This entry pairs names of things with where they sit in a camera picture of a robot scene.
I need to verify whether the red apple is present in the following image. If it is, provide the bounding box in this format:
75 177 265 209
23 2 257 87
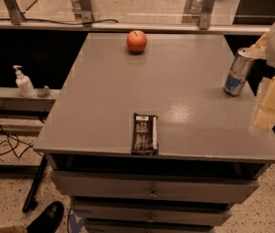
126 30 147 52

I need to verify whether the black snack bar wrapper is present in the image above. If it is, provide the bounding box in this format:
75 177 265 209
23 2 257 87
131 114 158 155

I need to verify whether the grey drawer cabinet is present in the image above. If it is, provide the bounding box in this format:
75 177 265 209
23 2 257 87
35 33 275 233

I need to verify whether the silver blue redbull can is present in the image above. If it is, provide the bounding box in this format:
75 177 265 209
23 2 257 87
223 48 255 96

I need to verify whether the black floor stand leg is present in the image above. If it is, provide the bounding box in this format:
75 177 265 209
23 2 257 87
22 157 48 213

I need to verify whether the left metal bracket post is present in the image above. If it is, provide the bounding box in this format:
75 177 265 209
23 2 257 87
3 0 24 25

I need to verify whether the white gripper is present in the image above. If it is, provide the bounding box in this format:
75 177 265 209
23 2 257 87
245 22 275 135

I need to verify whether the right metal bracket post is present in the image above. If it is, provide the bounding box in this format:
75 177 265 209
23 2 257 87
199 0 215 30

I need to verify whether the middle metal bracket post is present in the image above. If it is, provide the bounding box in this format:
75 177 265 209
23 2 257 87
79 0 92 23

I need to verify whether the black shoe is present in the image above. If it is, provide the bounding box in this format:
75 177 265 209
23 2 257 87
26 201 64 233

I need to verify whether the metal bracket post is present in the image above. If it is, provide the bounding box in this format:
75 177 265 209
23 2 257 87
3 0 24 25
199 0 215 30
79 0 92 23

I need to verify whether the black cable on rail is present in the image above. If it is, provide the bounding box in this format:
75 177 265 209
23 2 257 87
0 17 120 26

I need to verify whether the small metallic object on ledge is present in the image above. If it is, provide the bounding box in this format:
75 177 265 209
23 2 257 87
38 85 51 97

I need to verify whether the white pump soap bottle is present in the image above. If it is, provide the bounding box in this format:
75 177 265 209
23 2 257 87
13 65 36 98

